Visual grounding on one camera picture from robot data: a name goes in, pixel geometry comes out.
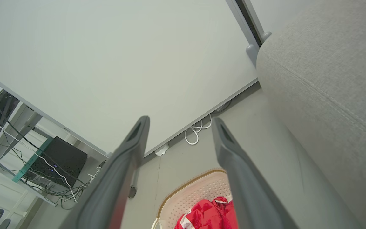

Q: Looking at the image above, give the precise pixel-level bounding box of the black computer box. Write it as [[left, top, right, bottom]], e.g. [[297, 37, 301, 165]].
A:
[[27, 137, 88, 188]]

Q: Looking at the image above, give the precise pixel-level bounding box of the tangled black cable bundle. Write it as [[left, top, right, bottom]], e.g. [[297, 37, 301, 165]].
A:
[[21, 172, 90, 210]]

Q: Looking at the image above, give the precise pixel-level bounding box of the grey fabric sofa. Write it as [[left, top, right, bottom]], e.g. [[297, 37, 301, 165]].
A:
[[256, 0, 366, 229]]

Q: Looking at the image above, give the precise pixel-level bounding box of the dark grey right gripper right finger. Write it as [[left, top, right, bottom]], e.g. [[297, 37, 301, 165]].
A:
[[212, 117, 299, 229]]

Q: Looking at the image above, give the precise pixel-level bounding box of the cream perforated laundry basket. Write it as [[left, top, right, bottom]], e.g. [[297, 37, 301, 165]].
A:
[[151, 169, 238, 229]]

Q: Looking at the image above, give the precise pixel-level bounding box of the white looped floor cable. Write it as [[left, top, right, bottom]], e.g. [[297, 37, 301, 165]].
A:
[[185, 114, 213, 145]]

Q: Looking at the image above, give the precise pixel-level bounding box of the small white wall box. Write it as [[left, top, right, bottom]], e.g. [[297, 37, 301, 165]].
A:
[[155, 143, 170, 157]]

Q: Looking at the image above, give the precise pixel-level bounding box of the grey desk frame teal bar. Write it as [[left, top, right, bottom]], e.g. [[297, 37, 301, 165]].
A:
[[0, 102, 75, 205]]

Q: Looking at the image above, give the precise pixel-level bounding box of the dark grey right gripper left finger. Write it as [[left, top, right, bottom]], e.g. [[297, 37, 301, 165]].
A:
[[59, 116, 150, 229]]

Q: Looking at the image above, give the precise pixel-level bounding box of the red and white garment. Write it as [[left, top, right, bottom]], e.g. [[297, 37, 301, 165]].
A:
[[174, 196, 238, 229]]

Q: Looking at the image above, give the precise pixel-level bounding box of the grey partition post with feet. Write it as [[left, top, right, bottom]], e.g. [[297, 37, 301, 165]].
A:
[[226, 0, 272, 66]]

